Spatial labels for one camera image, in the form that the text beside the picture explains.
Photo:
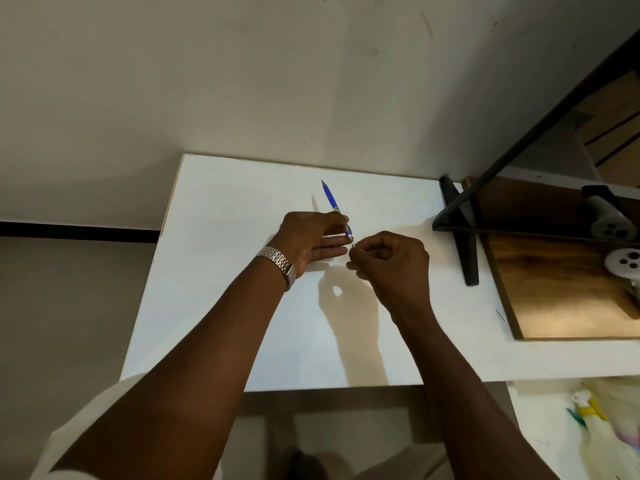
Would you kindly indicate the white shirt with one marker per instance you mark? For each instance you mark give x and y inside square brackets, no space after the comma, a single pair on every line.
[65,434]

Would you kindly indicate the person's left thumb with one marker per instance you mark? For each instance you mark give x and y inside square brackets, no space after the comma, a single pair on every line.
[330,253]

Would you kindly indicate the brown wooden shelf board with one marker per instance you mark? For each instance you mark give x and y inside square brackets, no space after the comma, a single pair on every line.
[550,289]

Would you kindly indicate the blue ballpoint pen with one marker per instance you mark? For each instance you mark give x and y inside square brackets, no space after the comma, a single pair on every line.
[330,198]

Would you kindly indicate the white round spool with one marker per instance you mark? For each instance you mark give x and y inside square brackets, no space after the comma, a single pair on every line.
[625,262]

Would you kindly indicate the person's left forearm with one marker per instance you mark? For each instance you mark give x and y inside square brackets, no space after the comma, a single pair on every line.
[200,369]

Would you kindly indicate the white roller with black holder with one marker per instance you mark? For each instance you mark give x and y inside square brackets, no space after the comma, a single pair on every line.
[607,214]

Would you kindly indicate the brown cardboard panels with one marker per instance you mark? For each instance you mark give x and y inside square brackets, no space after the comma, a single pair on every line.
[620,124]

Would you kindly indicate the dark shoe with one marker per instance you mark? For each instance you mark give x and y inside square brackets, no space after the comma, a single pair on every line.
[305,467]

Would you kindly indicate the person's right forearm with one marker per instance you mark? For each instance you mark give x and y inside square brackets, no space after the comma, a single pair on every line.
[460,394]

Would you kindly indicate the black metal shelf frame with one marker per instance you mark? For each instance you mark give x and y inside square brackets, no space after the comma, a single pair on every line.
[466,254]

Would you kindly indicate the black skirting strip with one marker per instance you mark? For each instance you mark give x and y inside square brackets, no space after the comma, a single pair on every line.
[75,232]

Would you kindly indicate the person's right thumb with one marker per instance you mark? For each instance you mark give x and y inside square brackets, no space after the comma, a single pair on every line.
[361,269]

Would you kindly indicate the person's left hand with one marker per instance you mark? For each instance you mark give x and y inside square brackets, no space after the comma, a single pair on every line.
[302,234]

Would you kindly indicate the small black pin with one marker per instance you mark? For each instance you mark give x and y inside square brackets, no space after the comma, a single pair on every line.
[500,315]

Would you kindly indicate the person's right hand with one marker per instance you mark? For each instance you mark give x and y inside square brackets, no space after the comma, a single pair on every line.
[402,269]

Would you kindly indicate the silver metal wristwatch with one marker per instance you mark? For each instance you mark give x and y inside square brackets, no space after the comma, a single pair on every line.
[276,260]

